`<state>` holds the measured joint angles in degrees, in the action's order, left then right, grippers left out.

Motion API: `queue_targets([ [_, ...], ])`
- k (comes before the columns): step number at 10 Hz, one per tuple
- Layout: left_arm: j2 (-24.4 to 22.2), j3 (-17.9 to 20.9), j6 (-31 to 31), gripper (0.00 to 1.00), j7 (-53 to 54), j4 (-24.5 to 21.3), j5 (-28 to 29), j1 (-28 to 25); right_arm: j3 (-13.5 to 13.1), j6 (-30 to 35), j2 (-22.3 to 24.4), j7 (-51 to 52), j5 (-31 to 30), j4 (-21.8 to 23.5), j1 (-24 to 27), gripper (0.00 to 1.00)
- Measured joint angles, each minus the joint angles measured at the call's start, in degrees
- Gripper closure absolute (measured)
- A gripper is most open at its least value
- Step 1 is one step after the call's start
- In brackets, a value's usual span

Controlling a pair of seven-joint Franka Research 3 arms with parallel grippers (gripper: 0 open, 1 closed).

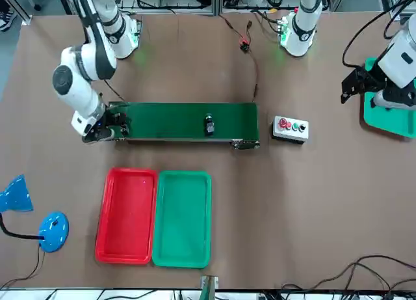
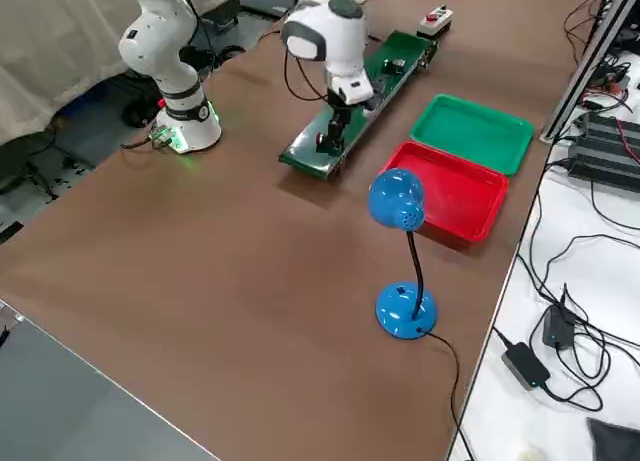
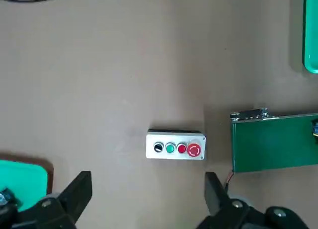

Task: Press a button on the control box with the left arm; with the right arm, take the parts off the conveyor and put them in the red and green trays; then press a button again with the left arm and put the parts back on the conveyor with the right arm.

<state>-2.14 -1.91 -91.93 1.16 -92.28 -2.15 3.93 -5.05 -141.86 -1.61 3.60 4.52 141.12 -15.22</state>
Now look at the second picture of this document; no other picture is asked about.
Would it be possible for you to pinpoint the green conveyor belt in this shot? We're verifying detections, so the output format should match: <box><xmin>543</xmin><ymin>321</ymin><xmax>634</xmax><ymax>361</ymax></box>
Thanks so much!
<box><xmin>278</xmin><ymin>29</ymin><xmax>442</xmax><ymax>183</ymax></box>

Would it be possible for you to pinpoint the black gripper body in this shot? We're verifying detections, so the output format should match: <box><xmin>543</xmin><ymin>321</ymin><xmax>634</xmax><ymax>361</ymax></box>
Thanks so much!
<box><xmin>324</xmin><ymin>86</ymin><xmax>352</xmax><ymax>126</ymax></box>

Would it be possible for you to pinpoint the red plastic tray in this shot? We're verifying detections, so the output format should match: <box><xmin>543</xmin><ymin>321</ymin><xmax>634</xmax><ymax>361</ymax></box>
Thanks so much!
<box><xmin>378</xmin><ymin>140</ymin><xmax>510</xmax><ymax>244</ymax></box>

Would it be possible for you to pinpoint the red-capped push-button part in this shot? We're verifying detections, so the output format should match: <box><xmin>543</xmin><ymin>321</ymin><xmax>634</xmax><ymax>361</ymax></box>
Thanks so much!
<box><xmin>315</xmin><ymin>132</ymin><xmax>347</xmax><ymax>157</ymax></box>

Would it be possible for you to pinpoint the black lamp cable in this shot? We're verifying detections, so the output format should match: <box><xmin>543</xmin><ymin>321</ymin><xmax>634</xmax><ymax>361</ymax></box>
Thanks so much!
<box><xmin>423</xmin><ymin>330</ymin><xmax>474</xmax><ymax>461</ymax></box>

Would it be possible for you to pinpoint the aluminium profile beam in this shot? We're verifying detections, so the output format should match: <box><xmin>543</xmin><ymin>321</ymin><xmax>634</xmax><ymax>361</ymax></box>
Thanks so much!
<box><xmin>542</xmin><ymin>0</ymin><xmax>640</xmax><ymax>142</ymax></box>

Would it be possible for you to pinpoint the dark grey cloth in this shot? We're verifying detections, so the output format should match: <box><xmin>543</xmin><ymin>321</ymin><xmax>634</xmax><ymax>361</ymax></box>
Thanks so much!
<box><xmin>585</xmin><ymin>416</ymin><xmax>640</xmax><ymax>461</ymax></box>

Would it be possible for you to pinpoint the black power adapter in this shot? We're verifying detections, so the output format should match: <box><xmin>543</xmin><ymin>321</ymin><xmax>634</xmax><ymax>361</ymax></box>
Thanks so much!
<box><xmin>501</xmin><ymin>341</ymin><xmax>551</xmax><ymax>392</ymax></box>
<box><xmin>542</xmin><ymin>303</ymin><xmax>577</xmax><ymax>352</ymax></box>

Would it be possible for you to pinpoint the black finned power supply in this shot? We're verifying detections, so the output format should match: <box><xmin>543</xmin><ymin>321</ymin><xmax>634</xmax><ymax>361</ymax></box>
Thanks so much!
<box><xmin>579</xmin><ymin>111</ymin><xmax>640</xmax><ymax>155</ymax></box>
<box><xmin>567</xmin><ymin>134</ymin><xmax>640</xmax><ymax>192</ymax></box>

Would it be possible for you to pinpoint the blue desk lamp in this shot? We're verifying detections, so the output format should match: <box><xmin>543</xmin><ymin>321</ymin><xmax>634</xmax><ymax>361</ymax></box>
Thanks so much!
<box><xmin>367</xmin><ymin>168</ymin><xmax>443</xmax><ymax>341</ymax></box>

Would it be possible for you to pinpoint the green plastic tray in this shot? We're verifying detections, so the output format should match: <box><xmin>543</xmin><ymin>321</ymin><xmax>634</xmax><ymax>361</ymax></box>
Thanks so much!
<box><xmin>409</xmin><ymin>94</ymin><xmax>536</xmax><ymax>176</ymax></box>

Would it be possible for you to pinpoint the grey push-button control box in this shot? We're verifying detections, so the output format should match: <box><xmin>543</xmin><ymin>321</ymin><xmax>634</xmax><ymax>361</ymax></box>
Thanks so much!
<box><xmin>416</xmin><ymin>4</ymin><xmax>455</xmax><ymax>38</ymax></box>

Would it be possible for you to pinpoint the grey metal side table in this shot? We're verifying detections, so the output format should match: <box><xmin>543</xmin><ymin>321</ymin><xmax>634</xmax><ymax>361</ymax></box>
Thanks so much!
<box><xmin>0</xmin><ymin>300</ymin><xmax>221</xmax><ymax>461</ymax></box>

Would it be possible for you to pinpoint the white cloth curtain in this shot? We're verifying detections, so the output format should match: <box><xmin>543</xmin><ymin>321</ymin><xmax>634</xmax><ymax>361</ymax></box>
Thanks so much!
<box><xmin>0</xmin><ymin>0</ymin><xmax>246</xmax><ymax>147</ymax></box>

